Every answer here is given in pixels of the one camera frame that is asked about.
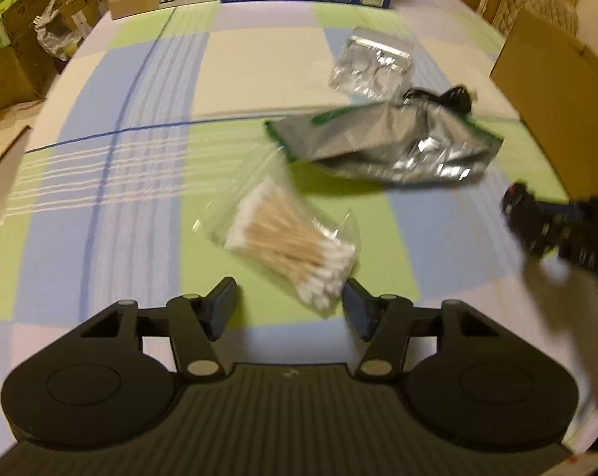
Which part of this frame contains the silver foil bag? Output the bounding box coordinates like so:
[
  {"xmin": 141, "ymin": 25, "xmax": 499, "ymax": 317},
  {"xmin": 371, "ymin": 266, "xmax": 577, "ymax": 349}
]
[{"xmin": 264, "ymin": 102, "xmax": 506, "ymax": 188}]

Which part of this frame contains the clear plastic package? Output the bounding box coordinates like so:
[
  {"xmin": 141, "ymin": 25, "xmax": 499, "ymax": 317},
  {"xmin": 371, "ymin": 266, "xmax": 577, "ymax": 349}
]
[{"xmin": 327, "ymin": 27, "xmax": 415, "ymax": 100}]

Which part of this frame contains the crumpled clear plastic bag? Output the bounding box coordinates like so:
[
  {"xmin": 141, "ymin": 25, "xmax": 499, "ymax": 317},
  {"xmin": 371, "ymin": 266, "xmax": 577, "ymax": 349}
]
[{"xmin": 33, "ymin": 0, "xmax": 89, "ymax": 61}]

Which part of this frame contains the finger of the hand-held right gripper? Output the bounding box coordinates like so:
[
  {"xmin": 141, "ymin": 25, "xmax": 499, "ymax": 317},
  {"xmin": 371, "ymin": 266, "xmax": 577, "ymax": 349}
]
[{"xmin": 501, "ymin": 183, "xmax": 585, "ymax": 259}]

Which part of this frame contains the bag of cotton swabs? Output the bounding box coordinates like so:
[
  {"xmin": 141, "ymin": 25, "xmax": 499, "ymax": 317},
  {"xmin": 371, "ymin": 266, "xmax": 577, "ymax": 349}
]
[{"xmin": 194, "ymin": 151, "xmax": 362, "ymax": 317}]

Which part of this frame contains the cardboard box of green packs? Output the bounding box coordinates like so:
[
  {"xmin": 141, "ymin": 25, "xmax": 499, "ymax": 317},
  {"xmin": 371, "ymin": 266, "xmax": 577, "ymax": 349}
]
[{"xmin": 0, "ymin": 0, "xmax": 58, "ymax": 96}]

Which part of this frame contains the black usb cable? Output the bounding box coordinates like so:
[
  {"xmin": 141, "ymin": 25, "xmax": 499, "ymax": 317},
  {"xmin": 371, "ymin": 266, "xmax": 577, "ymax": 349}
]
[{"xmin": 402, "ymin": 84, "xmax": 477, "ymax": 113}]

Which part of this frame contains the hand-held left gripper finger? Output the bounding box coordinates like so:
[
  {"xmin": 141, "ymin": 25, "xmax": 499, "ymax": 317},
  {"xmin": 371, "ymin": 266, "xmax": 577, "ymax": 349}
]
[{"xmin": 342, "ymin": 278, "xmax": 503, "ymax": 382}]

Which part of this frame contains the checked tablecloth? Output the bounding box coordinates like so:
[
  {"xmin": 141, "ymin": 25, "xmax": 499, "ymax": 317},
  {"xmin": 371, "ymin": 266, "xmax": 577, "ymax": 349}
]
[{"xmin": 0, "ymin": 0, "xmax": 598, "ymax": 457}]

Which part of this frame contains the large cardboard box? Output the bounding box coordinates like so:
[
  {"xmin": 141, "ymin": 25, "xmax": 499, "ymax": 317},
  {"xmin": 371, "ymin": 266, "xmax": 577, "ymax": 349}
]
[{"xmin": 489, "ymin": 7, "xmax": 598, "ymax": 200}]

